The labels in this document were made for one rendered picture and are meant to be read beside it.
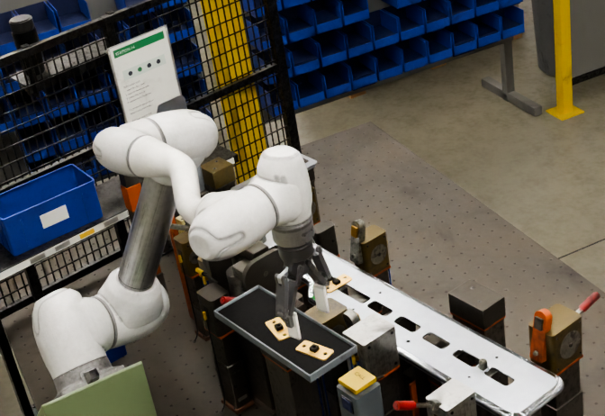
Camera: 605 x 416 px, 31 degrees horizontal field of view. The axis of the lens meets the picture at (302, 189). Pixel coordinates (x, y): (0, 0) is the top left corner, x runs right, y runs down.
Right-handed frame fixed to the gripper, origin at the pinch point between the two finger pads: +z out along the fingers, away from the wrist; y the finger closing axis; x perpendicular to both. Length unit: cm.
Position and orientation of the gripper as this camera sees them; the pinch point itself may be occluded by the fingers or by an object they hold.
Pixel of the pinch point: (308, 315)
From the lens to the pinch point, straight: 242.7
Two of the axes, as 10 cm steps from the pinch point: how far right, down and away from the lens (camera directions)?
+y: 6.0, -4.7, 6.5
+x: -7.9, -2.0, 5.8
